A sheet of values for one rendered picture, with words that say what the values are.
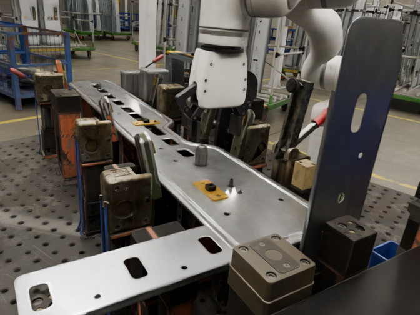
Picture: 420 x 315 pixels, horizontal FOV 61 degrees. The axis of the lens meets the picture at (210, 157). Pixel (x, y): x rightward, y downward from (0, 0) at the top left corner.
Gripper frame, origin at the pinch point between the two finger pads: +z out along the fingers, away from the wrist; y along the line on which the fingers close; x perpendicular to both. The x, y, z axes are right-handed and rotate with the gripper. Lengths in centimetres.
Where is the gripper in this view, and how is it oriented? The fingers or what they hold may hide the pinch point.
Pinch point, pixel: (215, 132)
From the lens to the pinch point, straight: 67.3
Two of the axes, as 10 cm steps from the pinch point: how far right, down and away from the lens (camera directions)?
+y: -8.5, 1.3, -5.1
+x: 5.2, 3.6, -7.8
